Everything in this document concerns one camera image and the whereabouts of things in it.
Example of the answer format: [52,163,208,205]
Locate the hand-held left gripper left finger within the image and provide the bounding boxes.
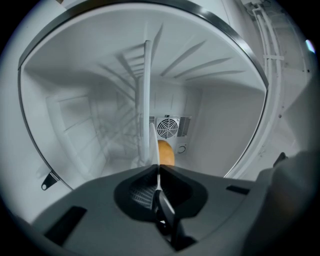
[32,164,176,256]

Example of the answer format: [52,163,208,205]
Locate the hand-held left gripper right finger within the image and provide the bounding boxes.
[159,165,272,256]

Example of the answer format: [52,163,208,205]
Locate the orange fruit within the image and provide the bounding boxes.
[157,139,176,167]

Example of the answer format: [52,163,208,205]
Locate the black and white mini fridge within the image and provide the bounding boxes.
[17,0,271,191]

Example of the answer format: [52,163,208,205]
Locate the white ceiling conduit pipes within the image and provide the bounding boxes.
[251,0,286,118]

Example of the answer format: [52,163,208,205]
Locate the rectangular ceiling light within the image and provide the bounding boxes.
[305,39,316,54]

